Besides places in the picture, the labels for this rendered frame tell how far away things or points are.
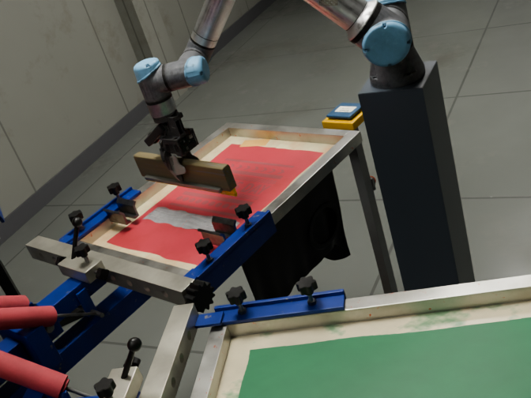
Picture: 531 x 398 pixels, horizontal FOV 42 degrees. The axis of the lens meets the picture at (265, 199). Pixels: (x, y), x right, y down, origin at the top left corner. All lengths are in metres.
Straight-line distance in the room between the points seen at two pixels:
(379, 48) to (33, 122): 3.68
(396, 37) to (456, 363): 0.78
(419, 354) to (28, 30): 4.22
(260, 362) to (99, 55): 4.41
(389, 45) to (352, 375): 0.79
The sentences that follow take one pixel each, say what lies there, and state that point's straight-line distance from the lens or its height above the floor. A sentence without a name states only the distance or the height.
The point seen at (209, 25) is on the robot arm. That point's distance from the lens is 1.93.
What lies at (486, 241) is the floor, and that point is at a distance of 3.31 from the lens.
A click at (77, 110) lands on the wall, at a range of 5.44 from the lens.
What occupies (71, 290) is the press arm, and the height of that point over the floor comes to 1.04.
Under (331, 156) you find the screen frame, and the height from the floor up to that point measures 0.99.
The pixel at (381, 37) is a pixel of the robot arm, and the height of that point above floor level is 1.39.
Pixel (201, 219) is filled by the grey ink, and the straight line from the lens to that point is 2.06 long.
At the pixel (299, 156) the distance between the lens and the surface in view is 2.24.
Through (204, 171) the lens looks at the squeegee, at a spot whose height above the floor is 1.12.
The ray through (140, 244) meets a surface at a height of 0.95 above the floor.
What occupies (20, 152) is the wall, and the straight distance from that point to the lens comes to 5.02.
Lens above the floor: 1.93
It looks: 28 degrees down
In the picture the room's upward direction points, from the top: 18 degrees counter-clockwise
